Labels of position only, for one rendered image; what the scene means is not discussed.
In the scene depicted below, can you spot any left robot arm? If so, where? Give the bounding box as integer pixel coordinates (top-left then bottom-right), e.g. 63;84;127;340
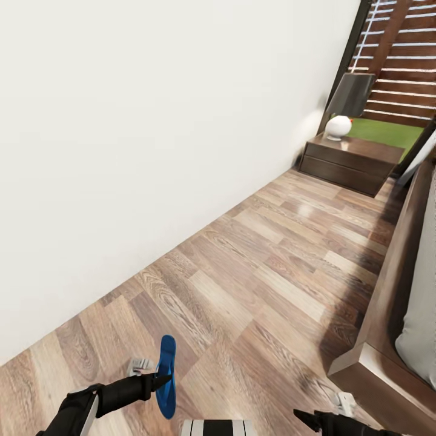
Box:
36;357;172;436

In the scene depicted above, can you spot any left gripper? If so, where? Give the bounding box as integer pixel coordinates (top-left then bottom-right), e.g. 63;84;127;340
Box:
114;373;172;412

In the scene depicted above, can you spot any sandal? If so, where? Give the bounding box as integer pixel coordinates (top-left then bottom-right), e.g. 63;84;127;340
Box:
156;335;176;420

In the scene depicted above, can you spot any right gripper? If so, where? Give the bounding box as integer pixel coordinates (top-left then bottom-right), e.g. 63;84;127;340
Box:
293;409;366;436

